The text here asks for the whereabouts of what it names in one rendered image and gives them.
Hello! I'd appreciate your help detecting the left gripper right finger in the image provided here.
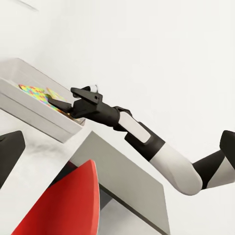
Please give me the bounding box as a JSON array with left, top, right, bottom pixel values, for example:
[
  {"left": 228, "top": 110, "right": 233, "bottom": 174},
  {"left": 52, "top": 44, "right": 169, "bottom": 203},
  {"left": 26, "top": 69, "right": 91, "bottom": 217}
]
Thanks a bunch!
[{"left": 219, "top": 130, "right": 235, "bottom": 170}]

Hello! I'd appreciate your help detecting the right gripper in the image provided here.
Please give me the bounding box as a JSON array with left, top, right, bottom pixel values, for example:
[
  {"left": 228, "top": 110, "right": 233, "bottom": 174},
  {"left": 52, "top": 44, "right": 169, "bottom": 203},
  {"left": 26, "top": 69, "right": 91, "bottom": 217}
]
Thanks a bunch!
[{"left": 47, "top": 88, "right": 111, "bottom": 124}]

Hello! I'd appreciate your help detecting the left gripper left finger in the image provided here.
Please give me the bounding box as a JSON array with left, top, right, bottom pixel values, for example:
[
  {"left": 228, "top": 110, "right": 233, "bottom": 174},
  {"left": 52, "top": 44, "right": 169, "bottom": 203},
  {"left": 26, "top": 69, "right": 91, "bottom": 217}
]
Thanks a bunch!
[{"left": 0, "top": 130, "right": 25, "bottom": 189}]

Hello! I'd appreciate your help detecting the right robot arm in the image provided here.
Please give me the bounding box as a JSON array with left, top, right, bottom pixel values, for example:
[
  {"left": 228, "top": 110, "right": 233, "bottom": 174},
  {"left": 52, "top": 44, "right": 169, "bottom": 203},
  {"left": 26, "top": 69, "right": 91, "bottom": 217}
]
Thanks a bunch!
[{"left": 47, "top": 85, "right": 235, "bottom": 196}]

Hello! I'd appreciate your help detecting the jigsaw puzzle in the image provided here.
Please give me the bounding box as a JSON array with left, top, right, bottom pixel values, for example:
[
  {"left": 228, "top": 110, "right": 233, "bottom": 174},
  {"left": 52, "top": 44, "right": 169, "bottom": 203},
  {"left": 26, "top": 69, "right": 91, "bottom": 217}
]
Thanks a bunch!
[
  {"left": 18, "top": 85, "right": 63, "bottom": 113},
  {"left": 46, "top": 88, "right": 67, "bottom": 102}
]

